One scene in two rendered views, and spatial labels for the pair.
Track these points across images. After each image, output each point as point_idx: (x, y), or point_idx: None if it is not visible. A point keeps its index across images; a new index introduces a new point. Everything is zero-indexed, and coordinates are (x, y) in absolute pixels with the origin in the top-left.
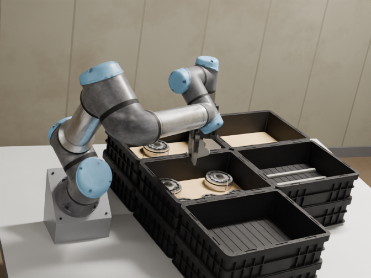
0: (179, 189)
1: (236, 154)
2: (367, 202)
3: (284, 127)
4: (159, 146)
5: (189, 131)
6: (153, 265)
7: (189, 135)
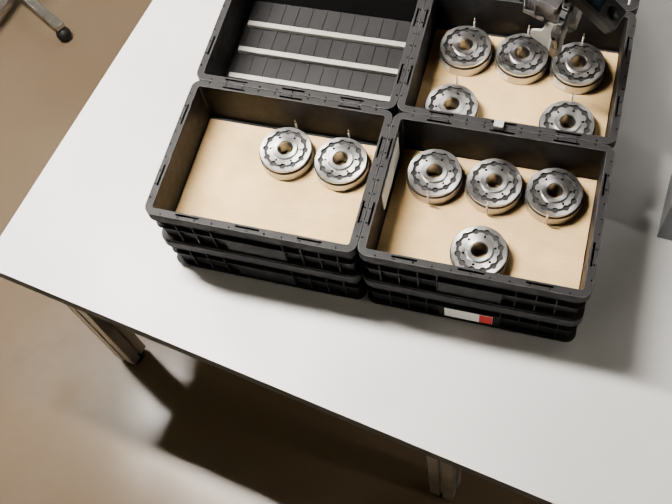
0: (556, 103)
1: (403, 93)
2: (156, 57)
3: (176, 158)
4: (482, 238)
5: (557, 39)
6: (645, 90)
7: (561, 36)
